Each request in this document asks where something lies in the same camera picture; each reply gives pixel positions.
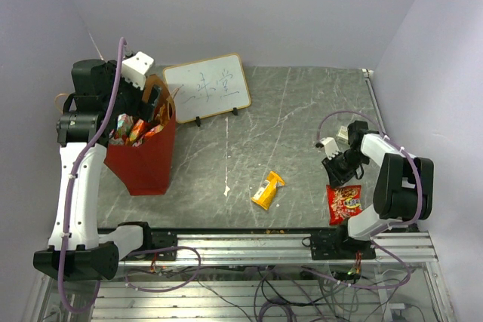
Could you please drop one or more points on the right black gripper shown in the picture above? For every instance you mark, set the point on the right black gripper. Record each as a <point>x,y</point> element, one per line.
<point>336,176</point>

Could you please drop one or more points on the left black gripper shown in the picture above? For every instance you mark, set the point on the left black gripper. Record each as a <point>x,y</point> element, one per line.
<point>141,108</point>

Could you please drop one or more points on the orange Fox's fruits candy bag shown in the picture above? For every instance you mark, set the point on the orange Fox's fruits candy bag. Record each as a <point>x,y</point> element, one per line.
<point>142,131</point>

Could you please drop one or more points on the red candy packet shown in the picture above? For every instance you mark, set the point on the red candy packet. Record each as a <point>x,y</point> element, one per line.
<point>343,203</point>

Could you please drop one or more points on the red brown paper bag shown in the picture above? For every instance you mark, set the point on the red brown paper bag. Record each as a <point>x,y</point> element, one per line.
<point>147,160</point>

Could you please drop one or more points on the yellow snack bar packet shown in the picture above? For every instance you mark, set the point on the yellow snack bar packet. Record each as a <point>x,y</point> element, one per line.
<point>263,197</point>

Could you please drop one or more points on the teal Fox's mint candy bag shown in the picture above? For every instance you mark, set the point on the teal Fox's mint candy bag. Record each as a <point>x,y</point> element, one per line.
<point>119,135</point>

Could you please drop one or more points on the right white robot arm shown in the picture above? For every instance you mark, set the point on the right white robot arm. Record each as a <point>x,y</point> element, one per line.
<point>404,187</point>

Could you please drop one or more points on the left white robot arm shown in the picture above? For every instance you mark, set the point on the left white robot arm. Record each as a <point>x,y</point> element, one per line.
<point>76,251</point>

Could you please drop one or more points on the white green small box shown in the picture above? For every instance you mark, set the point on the white green small box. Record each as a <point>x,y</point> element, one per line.
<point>343,135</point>

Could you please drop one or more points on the small whiteboard with stand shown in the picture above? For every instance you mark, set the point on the small whiteboard with stand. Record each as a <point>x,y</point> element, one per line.
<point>205,88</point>

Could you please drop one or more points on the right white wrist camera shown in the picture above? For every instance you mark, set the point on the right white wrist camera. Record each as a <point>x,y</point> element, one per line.
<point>329,145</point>

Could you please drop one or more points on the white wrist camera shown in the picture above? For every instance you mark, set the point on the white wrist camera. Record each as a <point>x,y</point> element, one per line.
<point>329,145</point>
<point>135,69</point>

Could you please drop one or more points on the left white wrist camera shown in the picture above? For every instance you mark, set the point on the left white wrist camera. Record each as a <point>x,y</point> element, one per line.
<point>135,69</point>

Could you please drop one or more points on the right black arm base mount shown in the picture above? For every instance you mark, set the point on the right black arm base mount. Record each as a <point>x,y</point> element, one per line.
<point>335,243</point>

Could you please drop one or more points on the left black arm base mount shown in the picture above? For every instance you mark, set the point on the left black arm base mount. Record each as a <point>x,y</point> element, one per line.
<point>162,239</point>

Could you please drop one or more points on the aluminium rail frame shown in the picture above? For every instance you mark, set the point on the aluminium rail frame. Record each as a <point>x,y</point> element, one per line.
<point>261,275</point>

